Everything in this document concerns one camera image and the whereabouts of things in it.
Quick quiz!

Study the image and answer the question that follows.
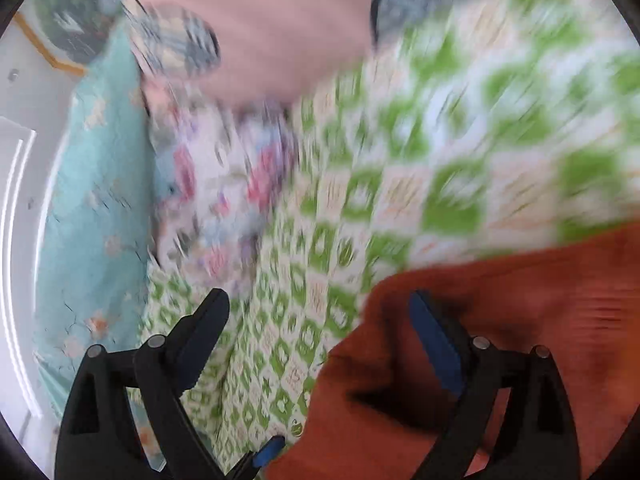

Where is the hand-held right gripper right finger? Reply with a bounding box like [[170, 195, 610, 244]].
[[409, 290, 583, 480]]

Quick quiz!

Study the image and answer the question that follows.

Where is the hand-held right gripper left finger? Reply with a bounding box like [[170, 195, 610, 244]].
[[54, 287, 231, 480]]

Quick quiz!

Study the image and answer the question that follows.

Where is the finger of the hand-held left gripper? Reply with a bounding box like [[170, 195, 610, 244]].
[[235, 435, 287, 480]]

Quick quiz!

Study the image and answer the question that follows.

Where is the orange knit cloth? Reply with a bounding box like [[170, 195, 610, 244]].
[[265, 225, 640, 480]]

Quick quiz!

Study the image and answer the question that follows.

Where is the floral ruffled pillow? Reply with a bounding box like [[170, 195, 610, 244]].
[[145, 85, 301, 301]]

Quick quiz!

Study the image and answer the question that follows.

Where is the green checked bed sheet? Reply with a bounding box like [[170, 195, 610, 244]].
[[130, 0, 640, 466]]

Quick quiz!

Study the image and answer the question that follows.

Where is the teal floral pillow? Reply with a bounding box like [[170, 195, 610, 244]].
[[32, 25, 166, 466]]

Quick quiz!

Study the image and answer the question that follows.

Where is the white door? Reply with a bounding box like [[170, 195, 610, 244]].
[[0, 115, 46, 421]]

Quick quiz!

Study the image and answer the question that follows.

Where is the pink heart-pattern pillow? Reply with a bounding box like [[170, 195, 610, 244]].
[[112, 0, 586, 116]]

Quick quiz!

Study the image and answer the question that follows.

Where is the gold-framed wall painting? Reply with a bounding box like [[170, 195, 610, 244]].
[[15, 0, 126, 76]]

